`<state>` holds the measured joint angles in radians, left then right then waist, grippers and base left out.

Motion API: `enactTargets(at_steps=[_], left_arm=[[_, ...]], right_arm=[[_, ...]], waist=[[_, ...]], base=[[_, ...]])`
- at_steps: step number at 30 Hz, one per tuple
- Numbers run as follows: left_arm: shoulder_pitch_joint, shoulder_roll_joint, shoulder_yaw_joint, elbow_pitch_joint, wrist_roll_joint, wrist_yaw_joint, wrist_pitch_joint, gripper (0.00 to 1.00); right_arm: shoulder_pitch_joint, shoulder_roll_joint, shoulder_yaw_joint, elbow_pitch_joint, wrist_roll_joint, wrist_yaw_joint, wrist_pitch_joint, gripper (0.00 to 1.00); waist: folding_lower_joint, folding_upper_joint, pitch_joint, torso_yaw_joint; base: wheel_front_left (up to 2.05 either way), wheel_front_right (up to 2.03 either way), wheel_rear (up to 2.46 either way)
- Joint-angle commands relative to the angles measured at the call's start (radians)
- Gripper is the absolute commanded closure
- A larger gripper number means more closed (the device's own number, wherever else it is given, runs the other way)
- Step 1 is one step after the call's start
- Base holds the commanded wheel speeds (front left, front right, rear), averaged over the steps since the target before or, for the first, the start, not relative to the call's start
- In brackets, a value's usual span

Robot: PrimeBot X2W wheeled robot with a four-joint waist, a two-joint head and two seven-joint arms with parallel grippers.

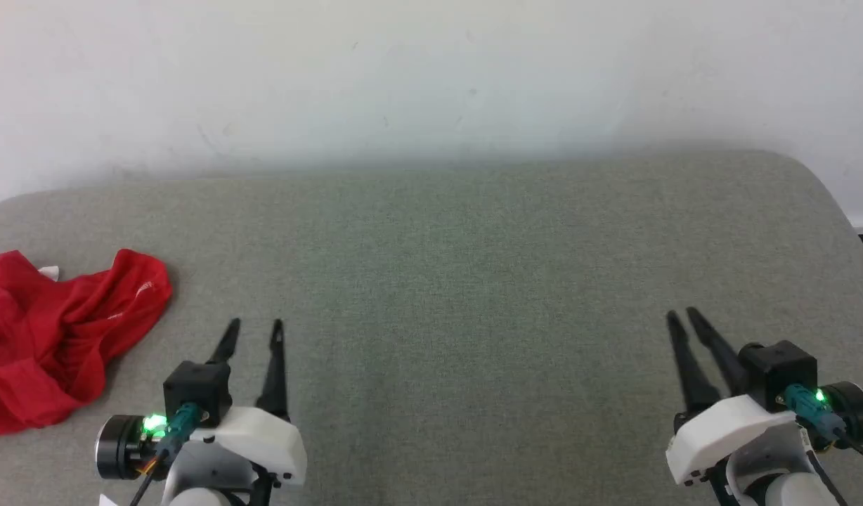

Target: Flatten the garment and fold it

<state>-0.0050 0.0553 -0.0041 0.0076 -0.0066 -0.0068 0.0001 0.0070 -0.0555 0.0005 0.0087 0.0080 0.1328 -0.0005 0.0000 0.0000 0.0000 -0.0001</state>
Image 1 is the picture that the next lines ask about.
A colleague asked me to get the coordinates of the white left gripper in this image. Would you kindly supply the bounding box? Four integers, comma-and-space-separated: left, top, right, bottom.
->
96, 318, 308, 494

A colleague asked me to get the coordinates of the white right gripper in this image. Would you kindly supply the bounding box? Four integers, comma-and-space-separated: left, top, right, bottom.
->
666, 306, 863, 493

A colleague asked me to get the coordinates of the red Bulls 23 jersey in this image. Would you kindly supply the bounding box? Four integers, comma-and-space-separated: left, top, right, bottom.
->
0, 249, 173, 435

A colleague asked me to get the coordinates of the grey-green fabric sofa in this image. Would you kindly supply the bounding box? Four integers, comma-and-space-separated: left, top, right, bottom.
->
0, 149, 863, 506

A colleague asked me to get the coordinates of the left teal-plug camera cable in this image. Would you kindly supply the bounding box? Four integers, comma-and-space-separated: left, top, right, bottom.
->
128, 402, 202, 506

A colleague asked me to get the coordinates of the teal-plug camera cable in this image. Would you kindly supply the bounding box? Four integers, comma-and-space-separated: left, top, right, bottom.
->
128, 402, 202, 506
781, 383, 863, 466

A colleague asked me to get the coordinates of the right teal-plug camera cable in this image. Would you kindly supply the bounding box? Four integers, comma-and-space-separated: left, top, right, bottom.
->
781, 383, 863, 466

